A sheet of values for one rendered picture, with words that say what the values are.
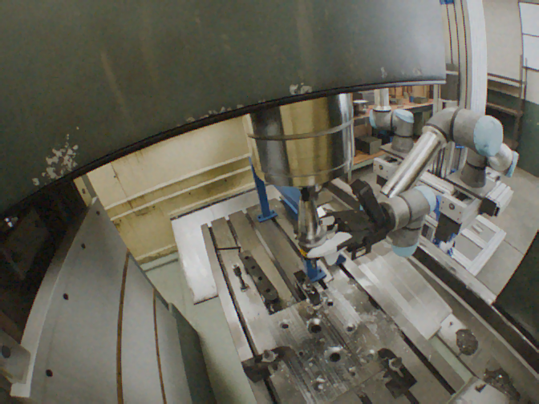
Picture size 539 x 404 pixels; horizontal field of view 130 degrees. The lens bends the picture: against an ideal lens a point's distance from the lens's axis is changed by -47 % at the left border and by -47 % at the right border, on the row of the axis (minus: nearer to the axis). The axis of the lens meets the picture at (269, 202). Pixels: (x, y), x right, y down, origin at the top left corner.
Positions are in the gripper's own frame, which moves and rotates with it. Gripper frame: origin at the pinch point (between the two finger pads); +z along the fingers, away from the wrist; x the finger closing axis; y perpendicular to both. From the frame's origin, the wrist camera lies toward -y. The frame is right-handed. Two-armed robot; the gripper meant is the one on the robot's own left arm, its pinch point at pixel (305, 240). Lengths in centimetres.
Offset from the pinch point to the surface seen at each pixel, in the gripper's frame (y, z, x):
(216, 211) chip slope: 44, 21, 93
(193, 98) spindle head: -30.3, 12.3, -13.6
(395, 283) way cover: 52, -42, 8
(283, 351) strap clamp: 26.1, 11.2, -8.6
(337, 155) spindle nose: -19.6, -2.5, -7.8
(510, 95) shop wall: 4, -452, 116
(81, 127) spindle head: -31.4, 21.2, -14.4
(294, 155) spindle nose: -20.8, 2.8, -7.0
